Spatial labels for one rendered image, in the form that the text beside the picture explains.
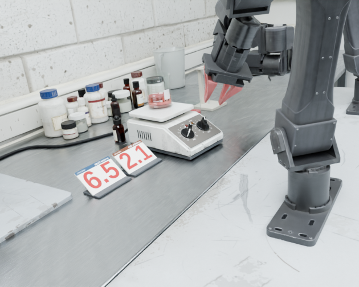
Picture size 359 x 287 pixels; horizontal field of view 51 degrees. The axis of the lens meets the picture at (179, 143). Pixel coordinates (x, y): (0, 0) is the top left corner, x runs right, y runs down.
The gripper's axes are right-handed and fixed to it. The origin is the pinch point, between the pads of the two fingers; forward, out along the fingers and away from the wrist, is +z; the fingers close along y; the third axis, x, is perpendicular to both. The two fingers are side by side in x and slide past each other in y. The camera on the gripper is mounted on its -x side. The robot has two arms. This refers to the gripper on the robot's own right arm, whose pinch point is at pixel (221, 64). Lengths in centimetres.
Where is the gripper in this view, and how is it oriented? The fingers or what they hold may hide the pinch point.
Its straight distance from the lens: 115.4
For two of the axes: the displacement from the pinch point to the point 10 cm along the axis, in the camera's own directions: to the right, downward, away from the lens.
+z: -7.7, -1.5, 6.2
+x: 1.1, 9.3, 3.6
